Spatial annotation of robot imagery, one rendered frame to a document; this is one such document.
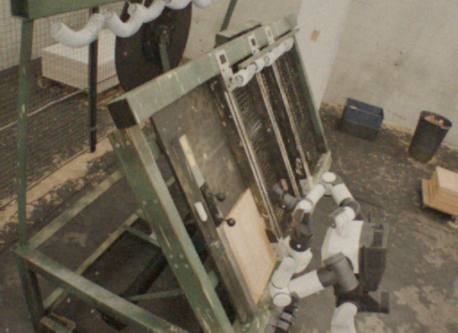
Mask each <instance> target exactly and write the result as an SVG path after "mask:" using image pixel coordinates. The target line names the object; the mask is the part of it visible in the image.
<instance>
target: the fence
mask: <svg viewBox="0 0 458 333"><path fill-rule="evenodd" d="M183 138H184V139H185V140H186V142H187V145H188V147H189V149H188V150H186V151H185V149H184V147H183V144H182V139H183ZM171 142H172V144H173V145H174V148H175V150H176V155H177V156H178V158H179V160H180V163H181V165H182V168H183V170H184V174H185V175H186V177H187V180H188V182H189V184H190V186H191V189H192V191H193V194H194V197H195V199H196V201H197V202H198V201H201V203H202V206H203V209H204V210H205V213H206V215H207V219H206V220H205V221H206V223H207V226H208V229H209V231H210V233H211V234H212V236H213V240H219V241H220V242H221V244H222V248H223V250H224V254H223V255H222V261H223V263H224V265H225V267H226V269H227V271H228V274H229V275H230V279H231V280H232V282H233V285H234V288H235V290H236V291H237V294H238V296H239V299H240V300H241V302H242V305H243V307H244V310H245V312H246V314H247V316H248V317H255V315H256V313H257V312H258V307H257V305H256V304H255V302H254V299H253V298H252V294H251V292H250V290H249V287H248V285H247V283H246V281H245V277H244V275H243V274H242V270H241V268H240V266H239V264H238V260H237V259H236V256H235V255H234V252H233V249H232V247H231V245H230V242H229V239H228V237H227V235H226V233H225V230H224V228H223V226H222V224H221V226H220V227H216V226H215V223H214V221H213V219H212V216H211V213H210V211H209V210H208V206H207V203H206V202H205V201H204V198H203V196H202V192H201V190H200V186H201V185H202V184H203V183H204V181H203V178H202V174H201V172H200V170H199V166H198V165H197V163H196V160H195V158H194V156H193V152H192V150H191V147H190V145H189V143H188V141H187V138H186V137H185V134H184V135H181V136H177V137H176V138H175V139H173V140H171ZM190 154H192V156H193V160H194V163H195V165H193V166H192V165H191V162H190V160H189V158H188V156H189V155H190Z"/></svg>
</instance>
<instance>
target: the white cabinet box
mask: <svg viewBox="0 0 458 333"><path fill-rule="evenodd" d="M351 1H352V0H302V3H301V9H300V14H299V17H298V20H297V23H298V25H297V26H296V29H298V28H299V29H300V30H299V31H298V32H297V33H296V34H294V35H295V37H296V39H297V42H298V45H299V49H300V51H301V56H302V59H303V62H304V64H305V69H306V74H307V75H308V79H309V81H310V86H311V89H312V93H313V95H314V99H315V101H316V104H317V107H318V109H319V107H320V104H321V102H322V99H323V95H324V91H325V89H326V86H327V80H328V78H329V75H330V71H331V68H332V66H333V63H334V59H335V55H336V50H337V48H338V46H339V41H340V38H341V36H342V35H343V34H342V32H343V30H344V23H345V21H346V19H347V17H346V16H347V14H348V12H349V8H350V5H351Z"/></svg>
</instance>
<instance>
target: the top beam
mask: <svg viewBox="0 0 458 333"><path fill-rule="evenodd" d="M297 25H298V23H297V21H296V17H295V15H294V13H291V14H289V15H285V16H283V17H282V18H280V19H277V20H275V21H272V22H270V23H268V24H266V25H265V26H261V27H259V28H258V29H256V30H252V31H251V32H249V33H247V34H245V35H241V36H240V37H238V38H236V39H232V40H230V41H229V42H227V43H225V44H223V45H221V46H219V47H216V48H215V49H213V50H209V51H207V53H205V54H203V55H200V56H199V57H195V58H193V59H191V60H190V61H189V62H187V63H185V64H181V65H179V66H177V67H175V68H174V69H173V70H171V71H169V72H168V73H163V74H161V75H160V76H158V77H156V78H155V79H153V80H152V81H147V82H146V83H144V84H142V85H140V86H139V87H138V88H136V89H134V90H131V91H128V92H126V93H125V94H123V95H122V96H121V97H119V98H116V99H115V100H112V101H109V102H108V103H107V107H108V110H109V113H110V115H111V116H112V119H113V121H114V123H115V125H116V128H117V129H118V130H121V129H123V128H127V127H130V126H134V125H139V124H140V123H142V122H144V121H145V120H147V119H148V118H149V117H150V116H152V115H155V114H156V113H157V112H158V111H160V110H161V109H163V108H164V107H167V106H169V105H170V104H171V103H173V102H174V101H176V100H177V99H178V98H181V97H182V96H184V95H185V94H187V93H188V92H189V91H190V90H194V89H196V87H198V86H199V85H200V84H202V83H203V82H205V81H207V80H209V79H210V78H212V77H214V75H216V74H219V73H220V72H221V70H220V68H219V66H218V63H217V61H216V58H215V53H216V52H218V51H220V50H224V51H225V54H226V56H227V58H228V61H229V64H230V65H232V64H234V63H236V62H238V61H239V60H241V59H243V58H244V57H245V56H247V55H249V54H251V53H252V51H251V48H250V44H249V41H248V40H247V37H248V36H250V35H254V36H255V39H256V40H257V43H258V46H259V48H260V47H262V46H265V45H266V44H267V43H268V41H267V35H266V32H265V30H264V29H265V28H266V27H270V29H271V31H272V33H273V37H274V38H276V37H280V35H282V34H283V33H286V31H288V30H291V29H292V28H293V27H295V26H297Z"/></svg>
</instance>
